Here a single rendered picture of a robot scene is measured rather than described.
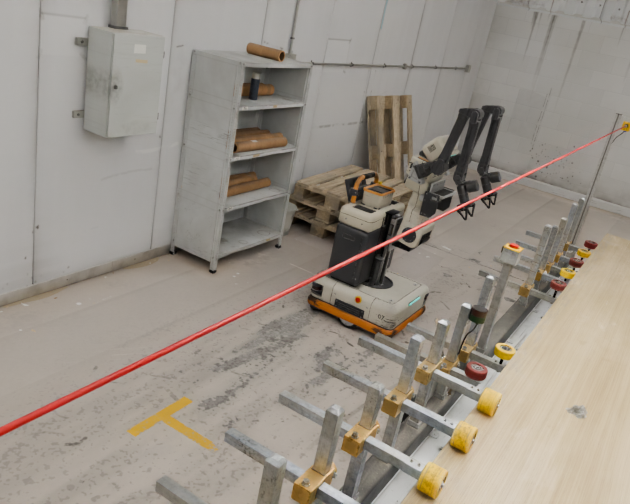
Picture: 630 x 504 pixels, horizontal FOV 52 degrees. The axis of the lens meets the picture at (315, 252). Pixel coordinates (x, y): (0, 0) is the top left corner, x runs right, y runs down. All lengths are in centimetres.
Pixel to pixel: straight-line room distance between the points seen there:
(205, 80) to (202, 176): 68
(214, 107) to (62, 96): 108
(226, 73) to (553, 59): 641
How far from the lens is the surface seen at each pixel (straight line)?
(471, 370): 246
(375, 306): 429
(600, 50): 1002
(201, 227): 486
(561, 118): 1010
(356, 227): 426
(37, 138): 405
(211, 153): 469
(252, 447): 174
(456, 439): 200
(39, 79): 398
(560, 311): 327
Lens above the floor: 206
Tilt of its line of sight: 21 degrees down
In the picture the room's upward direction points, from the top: 11 degrees clockwise
